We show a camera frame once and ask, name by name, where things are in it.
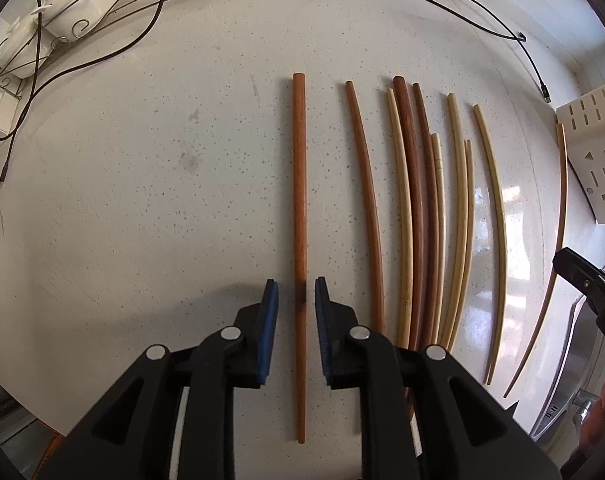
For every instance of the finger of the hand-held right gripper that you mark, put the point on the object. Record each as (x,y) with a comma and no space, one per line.
(582,272)

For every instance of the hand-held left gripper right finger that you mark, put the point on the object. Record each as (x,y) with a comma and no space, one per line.
(322,330)

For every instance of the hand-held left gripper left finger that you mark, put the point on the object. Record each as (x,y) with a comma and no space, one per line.
(268,330)

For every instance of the cream perforated utensil holder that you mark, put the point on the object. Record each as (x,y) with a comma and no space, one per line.
(597,160)

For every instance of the pale wooden chopstick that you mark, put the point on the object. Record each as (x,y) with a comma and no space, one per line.
(471,200)
(499,220)
(405,210)

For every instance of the reddish brown wooden chopstick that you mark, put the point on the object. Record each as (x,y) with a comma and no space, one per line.
(300,185)

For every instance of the person's right hand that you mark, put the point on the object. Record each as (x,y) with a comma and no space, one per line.
(602,410)

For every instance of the thin brown chopstick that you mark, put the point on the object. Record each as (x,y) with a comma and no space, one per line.
(562,220)

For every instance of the stainless steel sink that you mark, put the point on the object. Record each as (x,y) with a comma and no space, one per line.
(567,360)

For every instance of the chrome sink fitting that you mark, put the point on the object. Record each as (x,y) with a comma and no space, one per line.
(582,402)

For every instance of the thick pale bamboo chopstick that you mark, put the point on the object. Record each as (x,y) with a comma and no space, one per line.
(460,185)

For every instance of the thick dark brown chopstick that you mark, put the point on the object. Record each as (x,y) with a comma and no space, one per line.
(412,170)

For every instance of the white power adapter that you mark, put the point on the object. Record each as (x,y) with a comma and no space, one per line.
(7,110)

